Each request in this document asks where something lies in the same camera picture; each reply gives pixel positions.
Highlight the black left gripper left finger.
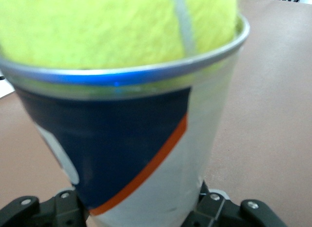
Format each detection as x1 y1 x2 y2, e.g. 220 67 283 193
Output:
0 189 90 227

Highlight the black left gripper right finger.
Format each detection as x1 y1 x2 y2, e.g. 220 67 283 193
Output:
180 180 290 227

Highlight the clear tennis ball can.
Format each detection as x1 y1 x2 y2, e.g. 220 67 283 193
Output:
0 12 251 227

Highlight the yellow Wilson tennis ball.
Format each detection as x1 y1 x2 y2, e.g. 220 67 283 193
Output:
0 0 239 69

